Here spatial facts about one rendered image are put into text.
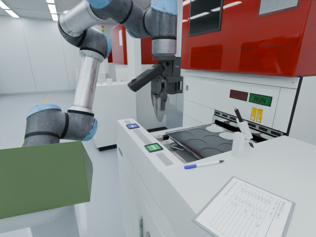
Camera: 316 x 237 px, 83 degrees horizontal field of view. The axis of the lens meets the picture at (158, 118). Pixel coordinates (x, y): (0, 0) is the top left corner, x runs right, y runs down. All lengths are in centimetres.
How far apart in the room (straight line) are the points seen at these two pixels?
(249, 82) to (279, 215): 71
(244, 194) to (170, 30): 47
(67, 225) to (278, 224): 72
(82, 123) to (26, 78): 789
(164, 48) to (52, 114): 51
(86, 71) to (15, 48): 784
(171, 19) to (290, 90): 61
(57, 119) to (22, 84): 795
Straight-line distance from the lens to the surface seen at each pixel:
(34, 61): 860
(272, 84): 98
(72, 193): 70
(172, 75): 58
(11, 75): 876
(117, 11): 59
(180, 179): 53
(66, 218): 87
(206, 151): 83
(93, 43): 93
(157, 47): 55
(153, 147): 69
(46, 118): 80
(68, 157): 63
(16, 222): 75
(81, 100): 86
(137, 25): 62
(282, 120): 98
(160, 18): 55
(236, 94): 110
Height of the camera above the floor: 128
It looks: 18 degrees down
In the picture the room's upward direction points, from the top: straight up
